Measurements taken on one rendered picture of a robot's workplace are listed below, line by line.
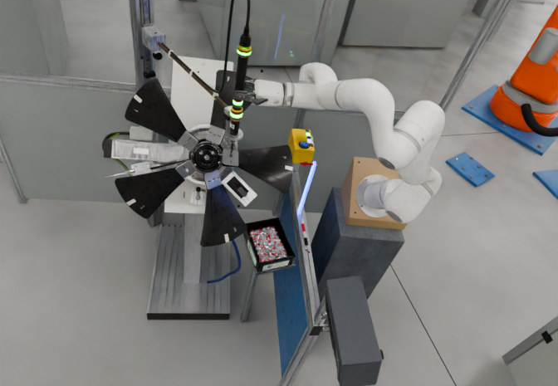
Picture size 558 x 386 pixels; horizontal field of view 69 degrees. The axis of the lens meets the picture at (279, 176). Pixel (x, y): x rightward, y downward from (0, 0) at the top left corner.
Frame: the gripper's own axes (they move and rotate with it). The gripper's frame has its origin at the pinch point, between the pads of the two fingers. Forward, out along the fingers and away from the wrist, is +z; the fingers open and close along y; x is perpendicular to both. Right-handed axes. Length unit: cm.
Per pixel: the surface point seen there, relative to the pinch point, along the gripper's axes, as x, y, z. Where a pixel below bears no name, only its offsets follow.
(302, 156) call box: -47, 21, -36
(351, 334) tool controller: -27, -75, -33
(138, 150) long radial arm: -39, 7, 37
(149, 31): -8, 50, 37
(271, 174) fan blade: -34.2, -6.2, -16.3
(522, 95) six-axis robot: -112, 220, -315
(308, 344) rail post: -83, -54, -36
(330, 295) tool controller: -27, -63, -29
